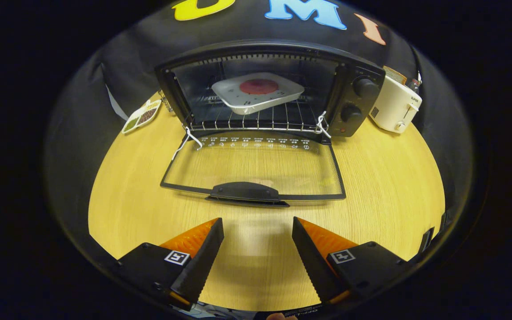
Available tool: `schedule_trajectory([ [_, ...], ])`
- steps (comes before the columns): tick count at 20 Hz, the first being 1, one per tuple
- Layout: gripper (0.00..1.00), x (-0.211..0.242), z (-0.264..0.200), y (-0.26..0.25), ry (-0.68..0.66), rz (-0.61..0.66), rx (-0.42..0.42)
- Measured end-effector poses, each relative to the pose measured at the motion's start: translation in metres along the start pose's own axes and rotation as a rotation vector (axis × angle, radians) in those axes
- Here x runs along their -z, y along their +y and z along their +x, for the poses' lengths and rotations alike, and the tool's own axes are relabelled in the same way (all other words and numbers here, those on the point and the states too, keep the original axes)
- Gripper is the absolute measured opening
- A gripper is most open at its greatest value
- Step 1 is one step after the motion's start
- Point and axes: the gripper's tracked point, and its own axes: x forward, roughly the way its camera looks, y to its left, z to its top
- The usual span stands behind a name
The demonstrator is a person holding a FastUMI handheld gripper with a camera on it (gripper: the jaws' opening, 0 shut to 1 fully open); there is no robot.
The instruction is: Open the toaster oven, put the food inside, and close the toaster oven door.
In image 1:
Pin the white pop-up toaster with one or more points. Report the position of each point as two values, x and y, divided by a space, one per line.
394 109

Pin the pink ham slice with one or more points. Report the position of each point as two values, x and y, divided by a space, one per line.
259 86

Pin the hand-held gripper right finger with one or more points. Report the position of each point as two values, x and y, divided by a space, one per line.
314 266

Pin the brown bread slice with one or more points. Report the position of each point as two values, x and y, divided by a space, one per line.
394 74

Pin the black table bracket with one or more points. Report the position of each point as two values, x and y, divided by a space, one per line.
426 241

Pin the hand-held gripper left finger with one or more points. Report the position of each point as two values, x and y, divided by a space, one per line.
200 262

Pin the white square plate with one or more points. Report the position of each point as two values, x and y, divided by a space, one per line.
247 103

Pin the black toaster oven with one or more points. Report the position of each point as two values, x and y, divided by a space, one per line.
358 111

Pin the white divided snack dish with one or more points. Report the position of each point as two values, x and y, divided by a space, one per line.
142 116

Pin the glass toaster oven door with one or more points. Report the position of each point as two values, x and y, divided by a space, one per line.
247 193

